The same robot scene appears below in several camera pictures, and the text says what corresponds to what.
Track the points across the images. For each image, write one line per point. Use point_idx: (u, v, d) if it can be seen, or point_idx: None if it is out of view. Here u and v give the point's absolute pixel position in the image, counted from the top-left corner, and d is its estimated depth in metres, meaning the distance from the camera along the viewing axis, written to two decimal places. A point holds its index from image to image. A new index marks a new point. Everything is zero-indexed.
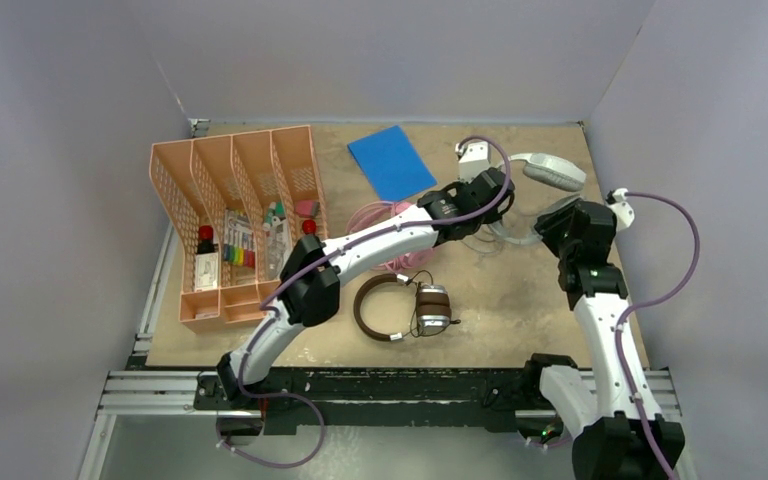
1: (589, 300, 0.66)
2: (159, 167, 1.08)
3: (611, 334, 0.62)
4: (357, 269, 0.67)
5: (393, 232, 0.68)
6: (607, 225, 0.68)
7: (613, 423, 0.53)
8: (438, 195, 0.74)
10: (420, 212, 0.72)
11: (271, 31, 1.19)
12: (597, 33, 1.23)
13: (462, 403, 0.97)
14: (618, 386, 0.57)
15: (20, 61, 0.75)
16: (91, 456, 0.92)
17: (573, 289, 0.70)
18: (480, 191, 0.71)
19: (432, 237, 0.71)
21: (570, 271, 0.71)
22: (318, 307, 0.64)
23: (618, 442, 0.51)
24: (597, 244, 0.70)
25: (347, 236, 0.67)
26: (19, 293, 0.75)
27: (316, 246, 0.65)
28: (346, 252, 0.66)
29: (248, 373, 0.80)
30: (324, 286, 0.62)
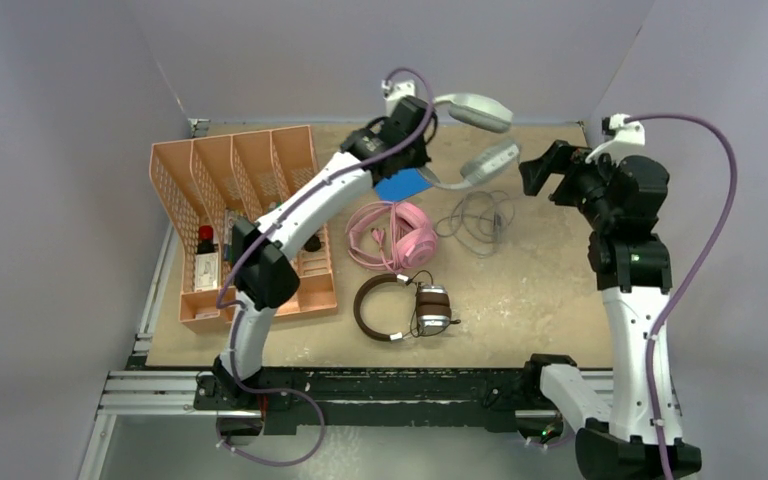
1: (624, 299, 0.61)
2: (159, 167, 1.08)
3: (643, 341, 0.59)
4: (299, 237, 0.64)
5: (324, 187, 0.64)
6: (659, 192, 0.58)
7: (628, 453, 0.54)
8: (361, 132, 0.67)
10: (346, 156, 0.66)
11: (271, 31, 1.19)
12: (597, 33, 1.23)
13: (462, 403, 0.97)
14: (640, 406, 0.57)
15: (21, 62, 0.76)
16: (91, 456, 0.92)
17: (605, 270, 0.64)
18: (403, 118, 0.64)
19: (367, 178, 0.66)
21: (605, 249, 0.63)
22: (278, 284, 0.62)
23: (629, 469, 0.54)
24: (643, 217, 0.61)
25: (279, 208, 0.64)
26: (20, 293, 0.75)
27: (251, 228, 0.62)
28: (283, 223, 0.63)
29: (242, 369, 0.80)
30: (271, 263, 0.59)
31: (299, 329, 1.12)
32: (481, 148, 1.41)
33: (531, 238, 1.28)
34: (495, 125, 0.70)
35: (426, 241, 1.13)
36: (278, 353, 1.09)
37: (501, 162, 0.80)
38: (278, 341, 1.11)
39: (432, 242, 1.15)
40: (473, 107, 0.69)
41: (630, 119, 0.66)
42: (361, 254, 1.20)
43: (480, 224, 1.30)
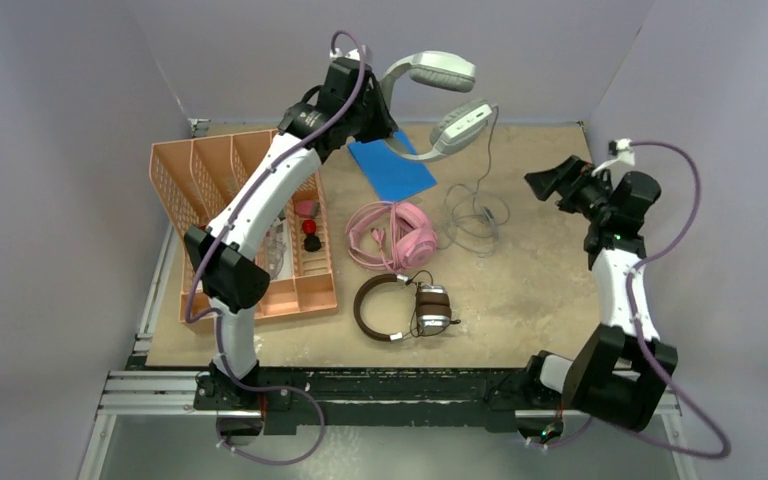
1: (607, 252, 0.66)
2: (159, 167, 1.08)
3: (623, 276, 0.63)
4: (256, 231, 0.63)
5: (271, 175, 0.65)
6: (647, 199, 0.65)
7: (608, 336, 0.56)
8: (298, 107, 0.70)
10: (285, 139, 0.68)
11: (271, 31, 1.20)
12: (598, 33, 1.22)
13: (462, 403, 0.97)
14: (619, 310, 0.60)
15: (21, 63, 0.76)
16: (91, 456, 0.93)
17: (592, 250, 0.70)
18: (338, 84, 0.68)
19: (312, 155, 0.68)
21: (594, 232, 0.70)
22: (246, 284, 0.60)
23: (612, 352, 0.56)
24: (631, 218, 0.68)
25: (229, 207, 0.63)
26: (21, 293, 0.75)
27: (203, 236, 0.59)
28: (235, 222, 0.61)
29: (237, 366, 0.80)
30: (232, 267, 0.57)
31: (299, 330, 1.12)
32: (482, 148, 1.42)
33: (532, 237, 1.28)
34: (455, 82, 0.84)
35: (426, 241, 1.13)
36: (278, 353, 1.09)
37: (468, 123, 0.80)
38: (278, 342, 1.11)
39: (432, 242, 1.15)
40: (432, 66, 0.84)
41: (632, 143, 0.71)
42: (361, 254, 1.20)
43: (480, 224, 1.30)
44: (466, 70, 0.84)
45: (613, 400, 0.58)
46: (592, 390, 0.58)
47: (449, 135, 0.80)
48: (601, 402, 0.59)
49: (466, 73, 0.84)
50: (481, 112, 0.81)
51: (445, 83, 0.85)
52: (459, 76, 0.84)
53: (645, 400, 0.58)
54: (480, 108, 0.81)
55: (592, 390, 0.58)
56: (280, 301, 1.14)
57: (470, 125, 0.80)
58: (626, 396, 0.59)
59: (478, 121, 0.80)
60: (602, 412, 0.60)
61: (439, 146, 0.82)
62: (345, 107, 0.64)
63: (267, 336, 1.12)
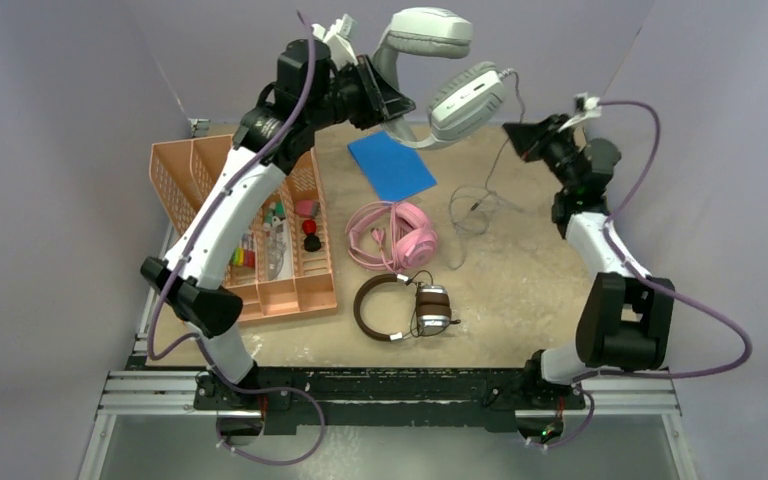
1: (580, 216, 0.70)
2: (159, 167, 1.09)
3: (600, 232, 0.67)
4: (217, 259, 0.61)
5: (228, 198, 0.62)
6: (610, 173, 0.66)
7: (609, 279, 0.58)
8: (255, 112, 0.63)
10: (241, 155, 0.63)
11: (271, 31, 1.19)
12: (597, 33, 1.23)
13: (462, 403, 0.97)
14: (610, 259, 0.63)
15: (21, 65, 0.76)
16: (91, 456, 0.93)
17: (561, 220, 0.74)
18: (290, 84, 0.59)
19: (273, 168, 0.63)
21: (561, 202, 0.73)
22: (216, 311, 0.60)
23: (620, 293, 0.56)
24: (597, 186, 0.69)
25: (184, 236, 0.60)
26: (21, 293, 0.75)
27: (160, 269, 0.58)
28: (192, 254, 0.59)
29: (231, 374, 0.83)
30: (191, 304, 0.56)
31: (298, 330, 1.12)
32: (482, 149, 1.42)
33: (532, 237, 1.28)
34: (430, 48, 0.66)
35: (426, 241, 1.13)
36: (278, 353, 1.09)
37: (465, 100, 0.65)
38: (278, 342, 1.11)
39: (432, 242, 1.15)
40: (395, 30, 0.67)
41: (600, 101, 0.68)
42: (361, 254, 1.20)
43: (480, 224, 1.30)
44: (445, 29, 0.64)
45: (632, 346, 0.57)
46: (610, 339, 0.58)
47: (437, 117, 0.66)
48: (622, 349, 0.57)
49: (439, 34, 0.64)
50: (480, 83, 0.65)
51: (420, 52, 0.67)
52: (432, 40, 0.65)
53: (660, 336, 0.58)
54: (481, 78, 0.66)
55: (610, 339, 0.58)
56: (280, 301, 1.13)
57: (463, 102, 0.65)
58: (641, 339, 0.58)
59: (479, 95, 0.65)
60: (623, 362, 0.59)
61: (434, 132, 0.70)
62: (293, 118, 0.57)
63: (267, 336, 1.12)
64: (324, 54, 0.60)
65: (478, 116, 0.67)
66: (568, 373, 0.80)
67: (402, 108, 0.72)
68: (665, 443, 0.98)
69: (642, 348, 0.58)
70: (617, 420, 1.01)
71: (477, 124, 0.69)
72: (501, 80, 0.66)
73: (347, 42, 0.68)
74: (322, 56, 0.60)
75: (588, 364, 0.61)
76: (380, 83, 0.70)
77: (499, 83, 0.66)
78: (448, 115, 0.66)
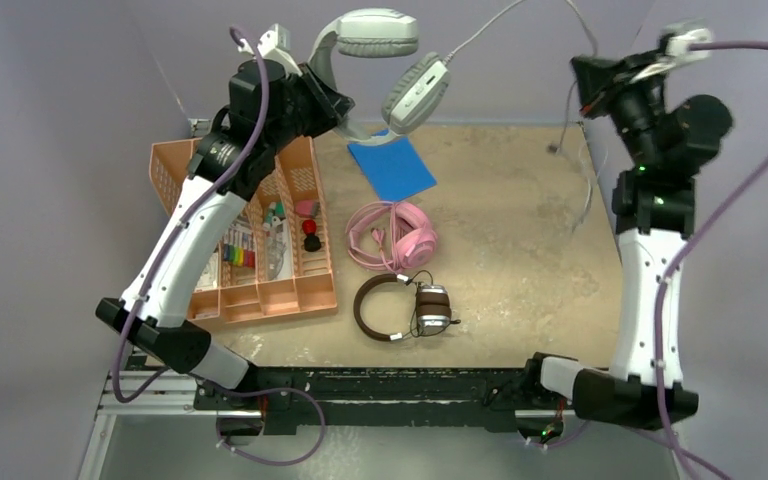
1: (641, 237, 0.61)
2: (159, 167, 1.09)
3: (655, 285, 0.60)
4: (178, 294, 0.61)
5: (184, 231, 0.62)
6: (711, 151, 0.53)
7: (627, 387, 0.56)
8: (210, 138, 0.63)
10: (195, 188, 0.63)
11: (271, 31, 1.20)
12: (597, 32, 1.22)
13: (462, 402, 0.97)
14: (640, 347, 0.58)
15: (21, 65, 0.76)
16: (91, 457, 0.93)
17: (626, 212, 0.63)
18: (245, 108, 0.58)
19: (231, 199, 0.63)
21: (631, 190, 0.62)
22: (176, 351, 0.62)
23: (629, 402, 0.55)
24: (685, 168, 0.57)
25: (142, 274, 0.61)
26: (20, 293, 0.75)
27: (115, 311, 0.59)
28: (150, 292, 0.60)
29: (224, 380, 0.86)
30: (150, 345, 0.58)
31: (298, 330, 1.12)
32: (482, 149, 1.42)
33: (531, 237, 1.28)
34: (390, 51, 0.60)
35: (426, 241, 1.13)
36: (278, 353, 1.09)
37: (420, 95, 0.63)
38: (278, 342, 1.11)
39: (432, 242, 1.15)
40: (347, 35, 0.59)
41: (694, 45, 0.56)
42: (361, 254, 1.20)
43: (480, 224, 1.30)
44: (403, 30, 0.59)
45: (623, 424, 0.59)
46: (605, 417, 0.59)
47: (398, 116, 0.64)
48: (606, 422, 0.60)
49: (400, 35, 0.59)
50: (433, 76, 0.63)
51: (375, 55, 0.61)
52: (391, 43, 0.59)
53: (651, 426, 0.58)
54: (431, 70, 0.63)
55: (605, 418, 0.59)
56: (280, 301, 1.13)
57: (422, 98, 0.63)
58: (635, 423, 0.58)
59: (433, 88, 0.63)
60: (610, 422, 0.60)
61: (393, 129, 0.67)
62: (249, 145, 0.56)
63: (267, 336, 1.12)
64: (278, 74, 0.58)
65: (431, 107, 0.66)
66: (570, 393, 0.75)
67: (345, 108, 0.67)
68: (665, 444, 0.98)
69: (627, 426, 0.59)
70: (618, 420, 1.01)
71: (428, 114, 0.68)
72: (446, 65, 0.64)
73: (288, 53, 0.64)
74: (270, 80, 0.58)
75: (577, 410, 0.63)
76: (325, 86, 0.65)
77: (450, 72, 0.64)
78: (407, 112, 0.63)
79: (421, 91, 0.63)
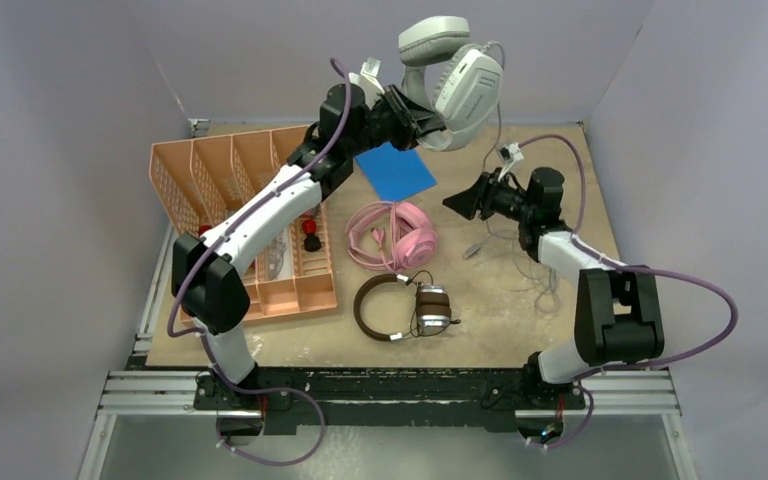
1: (546, 235, 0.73)
2: (159, 167, 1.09)
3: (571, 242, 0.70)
4: (248, 251, 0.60)
5: (274, 199, 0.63)
6: (560, 190, 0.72)
7: (592, 271, 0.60)
8: (305, 144, 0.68)
10: (291, 170, 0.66)
11: (271, 30, 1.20)
12: (597, 31, 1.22)
13: (462, 403, 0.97)
14: (587, 261, 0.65)
15: (19, 65, 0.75)
16: (91, 456, 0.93)
17: (532, 247, 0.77)
18: (328, 122, 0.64)
19: (317, 190, 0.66)
21: (527, 231, 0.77)
22: (226, 306, 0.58)
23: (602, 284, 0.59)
24: (552, 208, 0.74)
25: (227, 221, 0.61)
26: (20, 292, 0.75)
27: (196, 244, 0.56)
28: (231, 235, 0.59)
29: (230, 374, 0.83)
30: (220, 279, 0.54)
31: (298, 330, 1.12)
32: (481, 149, 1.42)
33: None
34: (429, 47, 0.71)
35: (426, 241, 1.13)
36: (278, 353, 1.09)
37: (453, 84, 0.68)
38: (278, 342, 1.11)
39: (432, 242, 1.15)
40: (405, 44, 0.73)
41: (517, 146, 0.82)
42: (361, 254, 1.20)
43: (481, 224, 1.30)
44: (436, 28, 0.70)
45: (630, 335, 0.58)
46: (606, 332, 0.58)
47: (441, 109, 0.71)
48: (621, 346, 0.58)
49: (436, 31, 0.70)
50: (465, 64, 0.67)
51: (422, 55, 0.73)
52: (427, 40, 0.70)
53: (655, 320, 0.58)
54: (463, 60, 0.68)
55: (605, 332, 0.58)
56: (280, 301, 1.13)
57: (455, 88, 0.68)
58: (635, 326, 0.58)
59: (463, 77, 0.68)
60: (628, 356, 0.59)
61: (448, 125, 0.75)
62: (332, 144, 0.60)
63: (267, 336, 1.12)
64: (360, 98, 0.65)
65: (477, 93, 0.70)
66: (568, 369, 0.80)
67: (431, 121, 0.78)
68: (664, 443, 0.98)
69: (638, 336, 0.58)
70: (616, 419, 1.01)
71: (478, 101, 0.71)
72: (480, 54, 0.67)
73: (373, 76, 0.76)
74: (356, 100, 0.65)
75: (594, 364, 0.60)
76: (408, 105, 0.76)
77: (482, 57, 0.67)
78: (445, 106, 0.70)
79: (452, 82, 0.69)
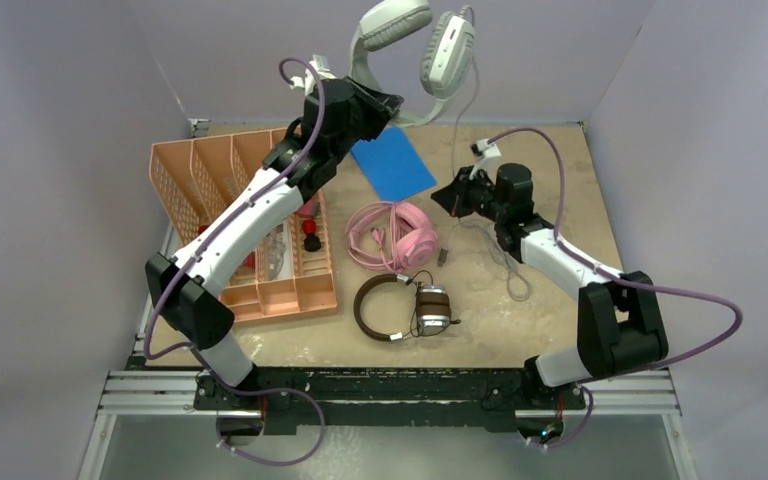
1: (528, 237, 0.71)
2: (159, 167, 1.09)
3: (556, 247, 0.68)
4: (223, 268, 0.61)
5: (248, 210, 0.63)
6: (528, 184, 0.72)
7: (593, 289, 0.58)
8: (285, 143, 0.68)
10: (266, 175, 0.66)
11: (270, 29, 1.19)
12: (597, 32, 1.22)
13: (462, 402, 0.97)
14: (580, 271, 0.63)
15: (19, 66, 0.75)
16: (91, 457, 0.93)
17: (512, 248, 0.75)
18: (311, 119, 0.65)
19: (295, 195, 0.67)
21: (505, 232, 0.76)
22: (206, 322, 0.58)
23: (606, 302, 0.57)
24: (524, 204, 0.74)
25: (198, 238, 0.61)
26: (20, 292, 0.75)
27: (167, 264, 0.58)
28: (203, 254, 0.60)
29: (227, 376, 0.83)
30: (192, 301, 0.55)
31: (298, 330, 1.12)
32: None
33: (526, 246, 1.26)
34: (405, 25, 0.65)
35: (426, 241, 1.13)
36: (278, 353, 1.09)
37: (446, 53, 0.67)
38: (278, 342, 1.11)
39: (432, 242, 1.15)
40: (369, 28, 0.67)
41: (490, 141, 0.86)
42: (361, 254, 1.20)
43: (481, 224, 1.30)
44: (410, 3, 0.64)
45: (636, 347, 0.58)
46: (614, 349, 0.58)
47: (439, 80, 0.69)
48: (628, 357, 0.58)
49: (410, 6, 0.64)
50: (454, 31, 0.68)
51: (398, 34, 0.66)
52: (403, 18, 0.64)
53: (656, 328, 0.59)
54: (449, 27, 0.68)
55: (614, 349, 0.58)
56: (280, 301, 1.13)
57: (450, 54, 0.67)
58: (639, 338, 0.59)
59: (454, 43, 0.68)
60: (632, 365, 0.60)
61: (439, 95, 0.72)
62: (308, 145, 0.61)
63: (267, 336, 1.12)
64: (343, 94, 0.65)
65: (465, 58, 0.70)
66: (570, 374, 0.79)
67: (394, 103, 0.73)
68: (664, 443, 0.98)
69: (641, 346, 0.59)
70: (617, 419, 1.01)
71: (464, 66, 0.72)
72: (464, 18, 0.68)
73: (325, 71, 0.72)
74: (329, 101, 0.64)
75: (598, 375, 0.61)
76: (371, 92, 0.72)
77: (466, 19, 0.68)
78: (442, 77, 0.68)
79: (442, 50, 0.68)
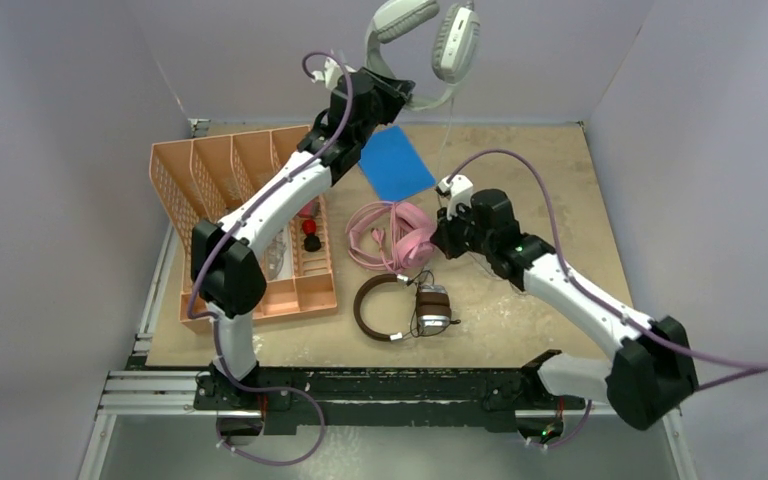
1: (532, 270, 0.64)
2: (159, 167, 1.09)
3: (568, 285, 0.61)
4: (263, 235, 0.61)
5: (287, 185, 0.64)
6: (506, 203, 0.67)
7: (630, 352, 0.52)
8: (314, 131, 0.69)
10: (302, 155, 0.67)
11: (271, 30, 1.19)
12: (597, 32, 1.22)
13: (462, 403, 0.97)
14: (607, 321, 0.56)
15: (19, 67, 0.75)
16: (91, 457, 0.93)
17: (512, 273, 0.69)
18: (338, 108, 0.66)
19: (326, 176, 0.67)
21: (500, 260, 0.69)
22: (244, 288, 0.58)
23: (645, 364, 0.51)
24: (509, 224, 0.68)
25: (242, 206, 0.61)
26: (21, 293, 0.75)
27: (213, 229, 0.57)
28: (248, 220, 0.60)
29: (237, 369, 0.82)
30: (239, 262, 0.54)
31: (298, 329, 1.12)
32: (482, 149, 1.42)
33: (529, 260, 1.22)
34: (415, 20, 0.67)
35: (426, 240, 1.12)
36: (278, 353, 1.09)
37: (456, 41, 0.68)
38: (278, 342, 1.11)
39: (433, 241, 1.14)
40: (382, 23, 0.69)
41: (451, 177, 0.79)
42: (361, 254, 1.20)
43: None
44: None
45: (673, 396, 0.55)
46: (654, 405, 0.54)
47: (450, 68, 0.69)
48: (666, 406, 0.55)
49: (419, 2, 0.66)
50: (461, 22, 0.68)
51: (410, 29, 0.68)
52: (414, 11, 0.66)
53: (689, 373, 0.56)
54: (457, 18, 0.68)
55: (654, 404, 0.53)
56: (280, 301, 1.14)
57: (460, 42, 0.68)
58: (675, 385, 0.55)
59: (463, 32, 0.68)
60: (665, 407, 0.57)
61: (450, 80, 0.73)
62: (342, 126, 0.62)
63: (267, 336, 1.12)
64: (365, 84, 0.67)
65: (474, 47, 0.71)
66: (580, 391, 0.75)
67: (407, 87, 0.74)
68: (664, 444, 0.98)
69: (677, 393, 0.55)
70: (617, 419, 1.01)
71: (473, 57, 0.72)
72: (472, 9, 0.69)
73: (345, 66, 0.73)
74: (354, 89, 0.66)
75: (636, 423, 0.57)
76: (385, 79, 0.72)
77: (472, 11, 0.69)
78: (452, 64, 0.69)
79: (451, 39, 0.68)
